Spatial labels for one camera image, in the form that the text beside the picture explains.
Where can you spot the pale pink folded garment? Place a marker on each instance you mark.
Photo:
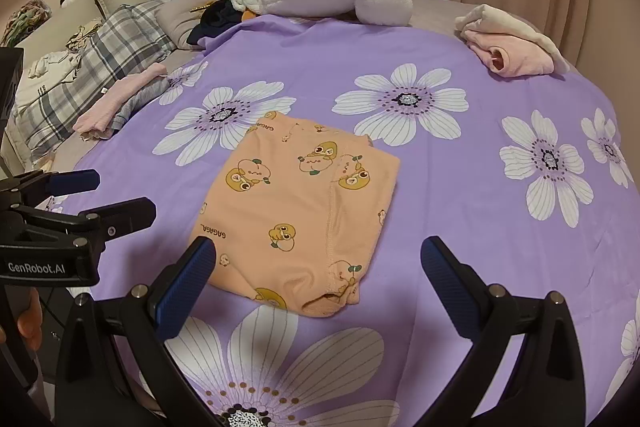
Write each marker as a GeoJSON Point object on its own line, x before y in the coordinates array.
{"type": "Point", "coordinates": [115, 99]}

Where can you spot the grey pillow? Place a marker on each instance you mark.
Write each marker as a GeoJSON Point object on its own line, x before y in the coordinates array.
{"type": "Point", "coordinates": [180, 14]}

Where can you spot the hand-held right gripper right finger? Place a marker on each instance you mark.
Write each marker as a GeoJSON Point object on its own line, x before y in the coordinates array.
{"type": "Point", "coordinates": [445, 287]}

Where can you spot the cream crumpled garment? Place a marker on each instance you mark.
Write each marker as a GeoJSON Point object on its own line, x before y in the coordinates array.
{"type": "Point", "coordinates": [495, 17]}

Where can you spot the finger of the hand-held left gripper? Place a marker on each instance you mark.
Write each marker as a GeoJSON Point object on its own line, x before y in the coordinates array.
{"type": "Point", "coordinates": [75, 181]}
{"type": "Point", "coordinates": [125, 214]}

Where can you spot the pink rolled garment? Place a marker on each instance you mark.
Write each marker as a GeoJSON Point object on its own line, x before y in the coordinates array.
{"type": "Point", "coordinates": [525, 54]}

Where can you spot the white printed cloth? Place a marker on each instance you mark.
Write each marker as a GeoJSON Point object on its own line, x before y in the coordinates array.
{"type": "Point", "coordinates": [50, 64]}

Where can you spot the person's left hand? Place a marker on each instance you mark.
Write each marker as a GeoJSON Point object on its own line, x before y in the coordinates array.
{"type": "Point", "coordinates": [31, 319]}

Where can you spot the gold hair clip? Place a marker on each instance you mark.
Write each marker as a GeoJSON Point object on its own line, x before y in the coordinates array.
{"type": "Point", "coordinates": [200, 7]}

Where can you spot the purple floral blanket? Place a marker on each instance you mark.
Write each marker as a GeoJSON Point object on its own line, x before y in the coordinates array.
{"type": "Point", "coordinates": [310, 52]}

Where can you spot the grey plaid blanket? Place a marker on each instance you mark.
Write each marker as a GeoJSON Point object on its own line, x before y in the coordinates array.
{"type": "Point", "coordinates": [110, 52]}

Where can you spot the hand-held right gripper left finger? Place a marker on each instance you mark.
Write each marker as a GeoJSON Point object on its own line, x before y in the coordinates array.
{"type": "Point", "coordinates": [185, 287]}

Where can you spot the orange cartoon print shirt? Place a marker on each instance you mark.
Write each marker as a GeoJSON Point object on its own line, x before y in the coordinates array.
{"type": "Point", "coordinates": [280, 197]}

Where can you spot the black box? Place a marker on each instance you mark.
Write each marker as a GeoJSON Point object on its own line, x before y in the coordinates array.
{"type": "Point", "coordinates": [10, 92]}

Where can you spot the dark navy cloth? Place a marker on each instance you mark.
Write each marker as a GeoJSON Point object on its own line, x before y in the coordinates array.
{"type": "Point", "coordinates": [215, 24]}

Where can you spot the grey folded garment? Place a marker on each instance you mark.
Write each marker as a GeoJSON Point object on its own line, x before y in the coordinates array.
{"type": "Point", "coordinates": [145, 94]}

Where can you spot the green woven plush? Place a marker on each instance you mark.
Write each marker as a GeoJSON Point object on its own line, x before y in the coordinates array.
{"type": "Point", "coordinates": [25, 19]}

